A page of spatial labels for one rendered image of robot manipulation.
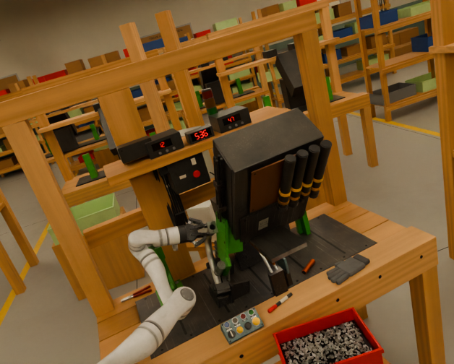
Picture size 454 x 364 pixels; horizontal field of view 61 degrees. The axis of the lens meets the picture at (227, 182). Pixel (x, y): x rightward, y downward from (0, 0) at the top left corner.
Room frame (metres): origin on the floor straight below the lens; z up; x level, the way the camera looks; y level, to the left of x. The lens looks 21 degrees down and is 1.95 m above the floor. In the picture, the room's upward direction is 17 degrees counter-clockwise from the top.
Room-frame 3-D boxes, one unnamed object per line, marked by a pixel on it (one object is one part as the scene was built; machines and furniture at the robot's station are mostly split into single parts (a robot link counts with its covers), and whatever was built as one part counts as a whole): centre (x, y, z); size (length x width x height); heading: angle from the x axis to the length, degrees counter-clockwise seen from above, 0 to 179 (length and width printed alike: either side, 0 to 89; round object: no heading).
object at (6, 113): (1.82, 0.09, 1.89); 1.50 x 0.09 x 0.09; 106
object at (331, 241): (1.53, 0.00, 0.89); 1.10 x 0.42 x 0.02; 106
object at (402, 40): (10.10, -5.36, 0.37); 1.20 x 0.81 x 0.74; 99
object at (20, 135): (1.82, 0.09, 1.36); 1.49 x 0.09 x 0.97; 106
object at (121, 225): (1.89, 0.11, 1.23); 1.30 x 0.05 x 0.09; 106
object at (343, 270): (1.36, -0.38, 0.91); 0.20 x 0.11 x 0.03; 113
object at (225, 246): (1.45, 0.06, 1.17); 0.13 x 0.12 x 0.20; 106
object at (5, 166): (10.49, 4.36, 1.11); 3.01 x 0.54 x 2.23; 97
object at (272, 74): (9.01, -2.98, 1.12); 3.22 x 0.55 x 2.23; 97
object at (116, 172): (1.78, 0.08, 1.52); 0.90 x 0.25 x 0.04; 106
